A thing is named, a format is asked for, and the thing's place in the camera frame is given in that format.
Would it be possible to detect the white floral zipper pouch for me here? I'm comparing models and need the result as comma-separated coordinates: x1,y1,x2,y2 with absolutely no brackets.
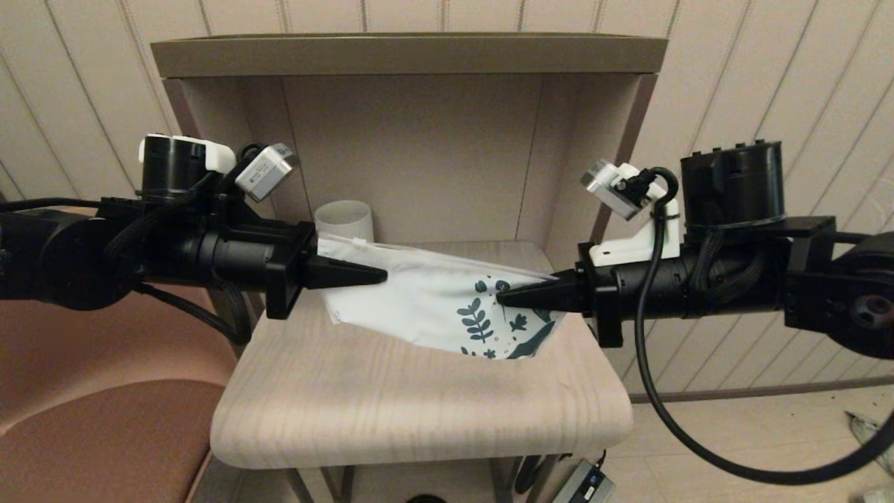
318,234,567,361

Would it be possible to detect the white ribbed ceramic mug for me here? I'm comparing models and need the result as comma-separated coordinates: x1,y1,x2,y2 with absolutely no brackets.
314,201,375,245

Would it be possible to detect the brown baseboard strip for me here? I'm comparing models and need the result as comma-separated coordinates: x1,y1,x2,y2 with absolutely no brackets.
629,376,894,406

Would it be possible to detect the grey power adapter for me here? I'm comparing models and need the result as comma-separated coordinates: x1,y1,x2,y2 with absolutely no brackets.
552,460,617,503

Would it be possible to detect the dark metal table leg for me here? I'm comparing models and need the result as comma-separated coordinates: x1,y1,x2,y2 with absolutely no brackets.
286,465,357,503
489,454,559,503

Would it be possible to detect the pink upholstered chair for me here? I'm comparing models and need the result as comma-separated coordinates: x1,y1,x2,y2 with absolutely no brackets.
0,204,242,503

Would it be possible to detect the beige wooden shelf hutch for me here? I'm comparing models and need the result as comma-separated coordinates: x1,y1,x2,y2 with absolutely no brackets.
150,34,668,308

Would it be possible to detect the black right camera cable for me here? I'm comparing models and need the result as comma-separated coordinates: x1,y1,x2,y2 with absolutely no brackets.
617,166,894,487

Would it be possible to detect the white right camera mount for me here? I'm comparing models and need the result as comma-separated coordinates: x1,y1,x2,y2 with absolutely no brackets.
590,164,682,268

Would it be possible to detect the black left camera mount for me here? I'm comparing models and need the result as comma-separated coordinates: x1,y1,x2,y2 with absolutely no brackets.
213,150,261,226

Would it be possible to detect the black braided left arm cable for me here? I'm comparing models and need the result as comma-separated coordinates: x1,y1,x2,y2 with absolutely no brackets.
105,189,253,346

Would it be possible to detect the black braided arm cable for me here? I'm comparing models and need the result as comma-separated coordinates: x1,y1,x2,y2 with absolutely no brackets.
105,189,253,346
688,227,769,302

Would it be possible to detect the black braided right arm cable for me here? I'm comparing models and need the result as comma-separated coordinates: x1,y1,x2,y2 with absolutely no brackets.
688,227,769,302

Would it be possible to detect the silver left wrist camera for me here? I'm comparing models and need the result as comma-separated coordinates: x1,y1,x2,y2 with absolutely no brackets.
235,143,302,204

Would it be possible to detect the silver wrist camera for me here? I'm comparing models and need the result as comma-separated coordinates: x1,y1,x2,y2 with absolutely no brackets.
235,143,302,204
580,159,640,221

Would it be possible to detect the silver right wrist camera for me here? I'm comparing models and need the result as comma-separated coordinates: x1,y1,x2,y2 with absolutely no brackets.
580,159,640,221

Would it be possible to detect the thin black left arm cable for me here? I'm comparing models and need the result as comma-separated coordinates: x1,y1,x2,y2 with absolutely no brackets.
0,198,107,211

